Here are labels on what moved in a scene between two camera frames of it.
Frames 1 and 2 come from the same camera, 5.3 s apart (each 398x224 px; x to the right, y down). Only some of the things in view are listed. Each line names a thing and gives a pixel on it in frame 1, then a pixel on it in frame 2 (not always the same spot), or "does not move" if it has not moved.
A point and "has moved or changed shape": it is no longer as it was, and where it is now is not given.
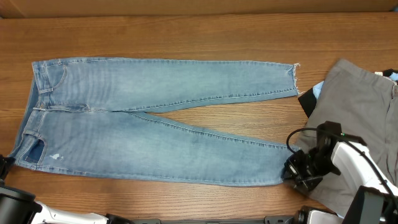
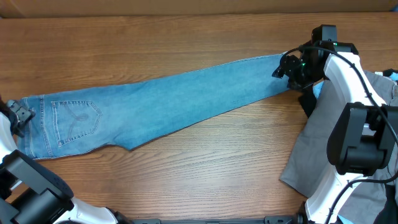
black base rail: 279,219 does not move
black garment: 308,102 does not move
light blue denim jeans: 78,117 has moved or changed shape
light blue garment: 317,88 does not move
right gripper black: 292,167 → 286,68
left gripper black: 5,166 → 25,114
